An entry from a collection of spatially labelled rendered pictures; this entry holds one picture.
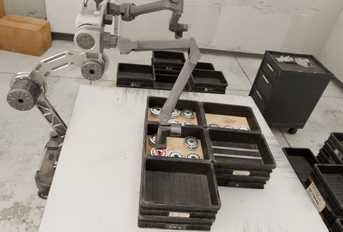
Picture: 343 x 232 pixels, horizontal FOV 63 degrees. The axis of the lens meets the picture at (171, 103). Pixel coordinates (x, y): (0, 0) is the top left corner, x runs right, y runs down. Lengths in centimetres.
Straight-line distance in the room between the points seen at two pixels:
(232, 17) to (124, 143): 350
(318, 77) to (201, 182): 205
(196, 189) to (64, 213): 72
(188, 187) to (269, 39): 414
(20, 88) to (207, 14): 347
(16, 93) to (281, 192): 183
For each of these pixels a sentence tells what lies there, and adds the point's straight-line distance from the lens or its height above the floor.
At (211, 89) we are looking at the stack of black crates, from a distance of 308.
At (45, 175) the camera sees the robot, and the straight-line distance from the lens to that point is 244.
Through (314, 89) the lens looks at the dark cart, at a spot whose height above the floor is 69.
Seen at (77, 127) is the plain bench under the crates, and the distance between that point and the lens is 211.
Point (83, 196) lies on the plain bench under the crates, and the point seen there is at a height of 70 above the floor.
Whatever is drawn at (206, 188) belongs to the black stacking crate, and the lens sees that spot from 166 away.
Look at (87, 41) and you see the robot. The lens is 153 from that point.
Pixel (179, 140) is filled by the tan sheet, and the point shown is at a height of 83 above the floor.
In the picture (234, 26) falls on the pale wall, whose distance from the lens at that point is 506.
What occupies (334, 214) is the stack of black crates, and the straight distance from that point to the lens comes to 243.
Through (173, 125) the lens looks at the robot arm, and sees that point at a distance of 156.
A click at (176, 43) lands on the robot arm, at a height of 148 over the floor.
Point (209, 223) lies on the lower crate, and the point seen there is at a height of 78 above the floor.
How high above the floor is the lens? 209
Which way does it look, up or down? 35 degrees down
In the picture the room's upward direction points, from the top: 11 degrees clockwise
